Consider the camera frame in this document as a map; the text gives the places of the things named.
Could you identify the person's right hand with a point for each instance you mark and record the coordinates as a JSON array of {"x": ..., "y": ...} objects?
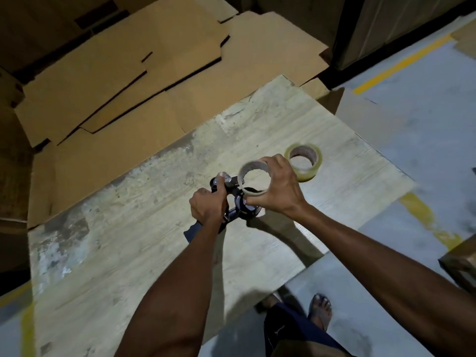
[{"x": 284, "y": 189}]

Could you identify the person's left hand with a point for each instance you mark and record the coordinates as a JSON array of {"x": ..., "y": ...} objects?
[{"x": 208, "y": 206}]

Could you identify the person's left thumb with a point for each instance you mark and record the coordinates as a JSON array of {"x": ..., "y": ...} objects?
[{"x": 223, "y": 187}]

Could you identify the person's right thumb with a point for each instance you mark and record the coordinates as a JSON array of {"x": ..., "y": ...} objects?
[{"x": 256, "y": 200}]

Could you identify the dark blue tape dispenser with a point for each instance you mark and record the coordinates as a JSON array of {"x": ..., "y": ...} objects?
[{"x": 243, "y": 211}]

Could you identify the cardboard tape core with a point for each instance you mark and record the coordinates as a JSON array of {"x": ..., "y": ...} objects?
[{"x": 245, "y": 168}]

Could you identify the person's right forearm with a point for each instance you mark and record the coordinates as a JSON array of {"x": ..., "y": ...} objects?
[{"x": 379, "y": 271}]

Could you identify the person's left forearm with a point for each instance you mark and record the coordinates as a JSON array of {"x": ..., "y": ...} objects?
[{"x": 178, "y": 293}]

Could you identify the clear packing tape roll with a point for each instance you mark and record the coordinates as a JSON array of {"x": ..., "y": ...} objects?
[{"x": 316, "y": 159}]

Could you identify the flat cardboard sheet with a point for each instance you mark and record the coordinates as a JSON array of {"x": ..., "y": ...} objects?
[
  {"x": 93, "y": 78},
  {"x": 260, "y": 51},
  {"x": 111, "y": 152}
]

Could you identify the small cardboard flap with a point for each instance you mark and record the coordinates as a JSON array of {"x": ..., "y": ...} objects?
[{"x": 316, "y": 91}]

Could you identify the person's right foot sandal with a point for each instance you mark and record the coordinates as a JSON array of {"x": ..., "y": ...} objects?
[{"x": 319, "y": 310}]

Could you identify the dark blue shorts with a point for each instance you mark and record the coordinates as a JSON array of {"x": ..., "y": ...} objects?
[{"x": 293, "y": 332}]

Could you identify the dark cardboard stack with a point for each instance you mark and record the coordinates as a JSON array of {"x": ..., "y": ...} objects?
[{"x": 15, "y": 174}]

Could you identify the brown cardboard box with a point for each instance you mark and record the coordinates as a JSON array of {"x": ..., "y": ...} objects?
[{"x": 461, "y": 262}]

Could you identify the cardboard piece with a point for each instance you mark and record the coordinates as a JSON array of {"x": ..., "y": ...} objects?
[{"x": 466, "y": 38}]

